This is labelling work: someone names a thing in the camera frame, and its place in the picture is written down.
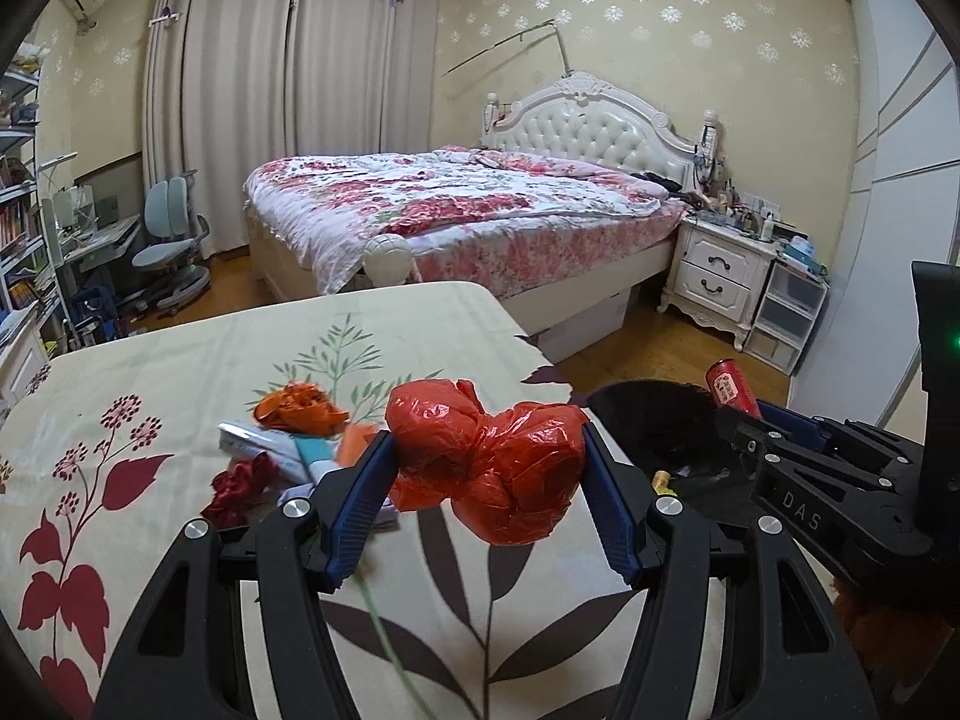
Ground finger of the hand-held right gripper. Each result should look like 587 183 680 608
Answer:
754 399 927 467
716 409 901 500

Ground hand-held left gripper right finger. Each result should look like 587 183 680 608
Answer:
581 420 878 720

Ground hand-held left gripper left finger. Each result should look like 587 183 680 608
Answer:
90 431 398 720

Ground orange paper piece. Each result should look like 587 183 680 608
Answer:
334 424 383 470

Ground teal packet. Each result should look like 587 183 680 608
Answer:
294 435 336 482

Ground red can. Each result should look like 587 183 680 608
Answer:
705 358 762 415

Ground black trash bin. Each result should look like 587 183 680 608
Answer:
589 380 758 518

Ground orange plastic bag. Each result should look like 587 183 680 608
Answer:
253 382 350 436

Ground white printed packet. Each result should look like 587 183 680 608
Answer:
217 422 316 482

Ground red plastic bag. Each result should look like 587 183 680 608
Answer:
386 380 590 547

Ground clear plastic drawer unit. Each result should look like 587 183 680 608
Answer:
746 259 830 376

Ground dark red crumpled wrapper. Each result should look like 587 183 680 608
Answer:
201 456 280 530

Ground white nightstand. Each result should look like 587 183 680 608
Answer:
658 214 777 351

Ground teal box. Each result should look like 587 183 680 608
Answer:
784 236 830 275

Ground white storage box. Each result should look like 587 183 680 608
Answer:
536 289 631 365

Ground leaf printed tablecloth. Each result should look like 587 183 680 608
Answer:
0 281 848 720

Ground bottles on nightstand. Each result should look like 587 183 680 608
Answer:
690 165 782 241

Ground pink floral duvet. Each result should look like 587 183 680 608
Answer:
244 150 695 295

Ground white wardrobe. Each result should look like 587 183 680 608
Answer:
787 0 960 436

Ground light blue desk chair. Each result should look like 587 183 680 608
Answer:
131 174 212 316

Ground blue crate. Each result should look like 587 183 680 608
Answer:
75 289 121 346

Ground white bed with tufted headboard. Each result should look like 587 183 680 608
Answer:
244 69 721 340

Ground study desk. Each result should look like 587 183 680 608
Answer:
41 187 143 331

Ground beige curtain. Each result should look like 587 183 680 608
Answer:
142 0 302 278
289 0 443 166

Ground white bookshelf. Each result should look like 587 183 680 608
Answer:
0 37 62 361

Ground thin bent pole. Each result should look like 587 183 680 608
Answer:
441 19 575 80

